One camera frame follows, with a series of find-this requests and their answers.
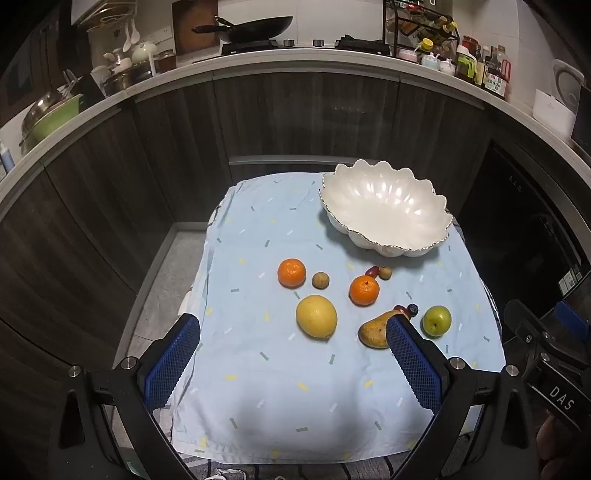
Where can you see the person's right hand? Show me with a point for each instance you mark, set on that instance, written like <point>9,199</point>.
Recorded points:
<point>551,443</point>

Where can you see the black built-in appliance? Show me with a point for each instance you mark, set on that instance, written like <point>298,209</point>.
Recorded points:
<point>521,221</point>

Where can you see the brown yellow pear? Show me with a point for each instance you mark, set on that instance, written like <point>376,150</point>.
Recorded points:
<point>374,332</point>

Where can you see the white cup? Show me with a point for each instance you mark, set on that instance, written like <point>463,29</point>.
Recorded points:
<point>99,74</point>

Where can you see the white spoons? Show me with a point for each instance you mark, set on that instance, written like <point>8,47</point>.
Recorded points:
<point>131,34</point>

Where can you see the wooden cutting board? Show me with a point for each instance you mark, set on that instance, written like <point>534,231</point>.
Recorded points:
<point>194,27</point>

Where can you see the steel pot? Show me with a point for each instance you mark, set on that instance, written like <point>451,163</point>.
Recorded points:
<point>127,76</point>

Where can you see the red lid jar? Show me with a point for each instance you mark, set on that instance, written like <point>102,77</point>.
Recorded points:
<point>468,42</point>

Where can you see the orange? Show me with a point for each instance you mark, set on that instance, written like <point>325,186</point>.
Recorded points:
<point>364,290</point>
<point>291,273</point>

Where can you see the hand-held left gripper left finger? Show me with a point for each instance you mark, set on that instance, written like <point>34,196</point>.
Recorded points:
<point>173,360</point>

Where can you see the steel bowl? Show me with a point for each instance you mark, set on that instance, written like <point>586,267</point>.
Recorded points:
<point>39,108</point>

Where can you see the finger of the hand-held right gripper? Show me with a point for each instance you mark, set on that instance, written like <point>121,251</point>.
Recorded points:
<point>570,314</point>
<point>526,330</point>

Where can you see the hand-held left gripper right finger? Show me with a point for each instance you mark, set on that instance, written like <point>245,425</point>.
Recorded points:
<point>413,364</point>

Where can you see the metal utensil rack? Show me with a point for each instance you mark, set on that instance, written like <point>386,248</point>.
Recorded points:
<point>113,21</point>

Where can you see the light blue patterned tablecloth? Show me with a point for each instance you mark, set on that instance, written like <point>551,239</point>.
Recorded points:
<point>277,392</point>

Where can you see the blueberry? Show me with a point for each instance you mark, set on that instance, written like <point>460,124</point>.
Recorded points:
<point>412,309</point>

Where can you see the grey plaid cloth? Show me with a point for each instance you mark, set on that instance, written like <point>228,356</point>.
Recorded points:
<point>300,471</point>

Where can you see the white condiment jar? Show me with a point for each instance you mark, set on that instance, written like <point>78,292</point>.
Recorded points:
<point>446,66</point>

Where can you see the white rice cooker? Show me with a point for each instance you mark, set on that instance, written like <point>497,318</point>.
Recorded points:
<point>565,81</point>

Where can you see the dark wood kitchen cabinet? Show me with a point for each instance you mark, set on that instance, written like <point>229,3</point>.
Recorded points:
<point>277,120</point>

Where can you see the green basin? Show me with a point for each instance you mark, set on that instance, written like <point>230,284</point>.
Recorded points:
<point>57,122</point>

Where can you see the yellow cap bottle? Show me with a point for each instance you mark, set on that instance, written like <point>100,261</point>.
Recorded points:
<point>427,45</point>

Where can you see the white scalloped bowl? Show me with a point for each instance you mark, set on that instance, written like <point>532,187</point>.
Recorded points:
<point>383,207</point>

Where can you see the black gas stove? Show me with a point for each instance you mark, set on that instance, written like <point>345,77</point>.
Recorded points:
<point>249,47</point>

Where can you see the small brown round fruit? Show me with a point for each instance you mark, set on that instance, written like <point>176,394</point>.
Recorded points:
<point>385,272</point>
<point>320,279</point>

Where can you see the black wok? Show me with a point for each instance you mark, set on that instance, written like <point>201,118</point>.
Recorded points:
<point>258,26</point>

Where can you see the yellow lemon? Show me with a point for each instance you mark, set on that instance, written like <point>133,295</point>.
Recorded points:
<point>316,317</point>

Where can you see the green pitcher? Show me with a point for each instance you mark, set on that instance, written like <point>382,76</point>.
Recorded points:
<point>465,63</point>

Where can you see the green apple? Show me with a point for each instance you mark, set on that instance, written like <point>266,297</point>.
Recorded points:
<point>437,321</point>

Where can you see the teal condiment jar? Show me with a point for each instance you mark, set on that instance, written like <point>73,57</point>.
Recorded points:
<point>430,61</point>

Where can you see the blue bottle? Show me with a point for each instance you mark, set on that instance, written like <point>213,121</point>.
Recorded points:
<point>5,159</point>

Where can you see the glass jar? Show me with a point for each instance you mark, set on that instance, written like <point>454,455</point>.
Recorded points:
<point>166,61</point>

